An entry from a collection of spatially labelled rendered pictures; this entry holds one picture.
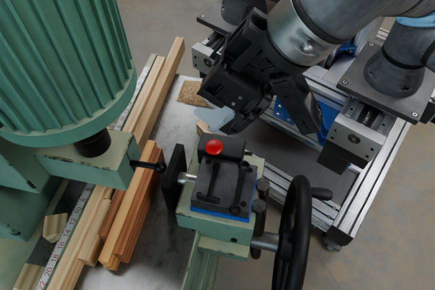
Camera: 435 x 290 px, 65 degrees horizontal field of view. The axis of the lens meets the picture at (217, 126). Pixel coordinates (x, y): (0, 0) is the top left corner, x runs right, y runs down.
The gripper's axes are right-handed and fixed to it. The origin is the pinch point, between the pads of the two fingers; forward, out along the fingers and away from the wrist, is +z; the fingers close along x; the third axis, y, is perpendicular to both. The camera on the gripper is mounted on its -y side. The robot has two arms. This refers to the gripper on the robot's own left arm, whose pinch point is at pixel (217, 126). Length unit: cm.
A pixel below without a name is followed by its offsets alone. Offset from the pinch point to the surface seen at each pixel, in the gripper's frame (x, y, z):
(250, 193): 6.1, -9.9, 3.6
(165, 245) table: 14.3, -3.7, 18.6
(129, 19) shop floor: -154, 32, 143
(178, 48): -31.1, 7.7, 20.5
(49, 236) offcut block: 16.1, 14.0, 36.3
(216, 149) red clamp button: 0.6, -2.7, 4.8
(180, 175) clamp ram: 3.6, -0.8, 13.1
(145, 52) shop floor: -125, 12, 131
